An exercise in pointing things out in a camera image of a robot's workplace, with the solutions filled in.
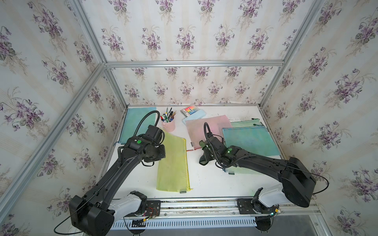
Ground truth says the green and grey cleaning cloth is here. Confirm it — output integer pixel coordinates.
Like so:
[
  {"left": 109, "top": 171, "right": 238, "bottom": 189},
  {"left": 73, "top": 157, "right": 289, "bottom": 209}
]
[{"left": 199, "top": 141, "right": 213, "bottom": 166}]

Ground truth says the pink mesh document bag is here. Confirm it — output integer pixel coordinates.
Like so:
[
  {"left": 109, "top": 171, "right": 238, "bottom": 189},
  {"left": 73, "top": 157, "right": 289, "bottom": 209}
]
[{"left": 186, "top": 115, "right": 232, "bottom": 149}]

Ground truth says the yellow mesh document bag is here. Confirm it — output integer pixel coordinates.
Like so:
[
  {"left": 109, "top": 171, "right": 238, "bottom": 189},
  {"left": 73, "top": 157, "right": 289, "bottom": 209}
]
[{"left": 156, "top": 132, "right": 191, "bottom": 193}]

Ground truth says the blue mesh document bag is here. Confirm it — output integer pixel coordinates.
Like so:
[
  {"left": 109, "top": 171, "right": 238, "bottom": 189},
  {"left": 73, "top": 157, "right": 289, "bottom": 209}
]
[{"left": 118, "top": 107, "right": 157, "bottom": 145}]

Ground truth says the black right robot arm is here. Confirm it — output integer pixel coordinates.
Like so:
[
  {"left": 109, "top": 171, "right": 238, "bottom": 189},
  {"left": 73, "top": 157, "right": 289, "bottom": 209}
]
[{"left": 199, "top": 133, "right": 317, "bottom": 214}]

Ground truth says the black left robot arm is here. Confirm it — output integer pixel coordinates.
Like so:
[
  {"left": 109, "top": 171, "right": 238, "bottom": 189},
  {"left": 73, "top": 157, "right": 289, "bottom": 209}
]
[{"left": 69, "top": 125, "right": 165, "bottom": 236}]

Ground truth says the light green document bag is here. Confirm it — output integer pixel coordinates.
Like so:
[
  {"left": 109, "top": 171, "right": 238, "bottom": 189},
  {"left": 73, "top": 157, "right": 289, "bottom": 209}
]
[{"left": 222, "top": 154, "right": 281, "bottom": 175}]

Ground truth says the large teal document bag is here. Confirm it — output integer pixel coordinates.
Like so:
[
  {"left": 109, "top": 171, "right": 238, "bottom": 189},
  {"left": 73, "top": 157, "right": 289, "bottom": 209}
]
[{"left": 222, "top": 126, "right": 280, "bottom": 156}]

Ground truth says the pale green rear document bag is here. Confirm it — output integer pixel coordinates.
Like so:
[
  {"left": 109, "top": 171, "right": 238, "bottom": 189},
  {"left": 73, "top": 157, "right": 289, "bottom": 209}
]
[{"left": 231, "top": 118, "right": 264, "bottom": 128}]

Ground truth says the pink metal pen bucket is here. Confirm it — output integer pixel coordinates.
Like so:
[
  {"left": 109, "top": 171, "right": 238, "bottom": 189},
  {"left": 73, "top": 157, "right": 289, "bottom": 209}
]
[{"left": 160, "top": 108, "right": 176, "bottom": 133}]

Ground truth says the light blue booklet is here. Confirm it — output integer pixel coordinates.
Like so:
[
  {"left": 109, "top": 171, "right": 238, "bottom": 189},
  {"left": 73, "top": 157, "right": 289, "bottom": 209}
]
[{"left": 182, "top": 110, "right": 206, "bottom": 125}]

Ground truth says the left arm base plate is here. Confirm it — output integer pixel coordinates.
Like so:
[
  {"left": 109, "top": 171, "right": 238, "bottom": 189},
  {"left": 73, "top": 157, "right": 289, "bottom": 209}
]
[{"left": 125, "top": 200, "right": 161, "bottom": 217}]

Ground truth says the aluminium mounting rail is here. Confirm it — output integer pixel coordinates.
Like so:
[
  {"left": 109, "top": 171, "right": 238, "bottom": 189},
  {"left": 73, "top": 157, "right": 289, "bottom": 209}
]
[{"left": 75, "top": 195, "right": 321, "bottom": 221}]

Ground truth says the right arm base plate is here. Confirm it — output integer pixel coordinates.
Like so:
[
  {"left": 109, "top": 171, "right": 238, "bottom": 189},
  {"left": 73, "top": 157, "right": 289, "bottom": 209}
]
[{"left": 237, "top": 198, "right": 279, "bottom": 214}]

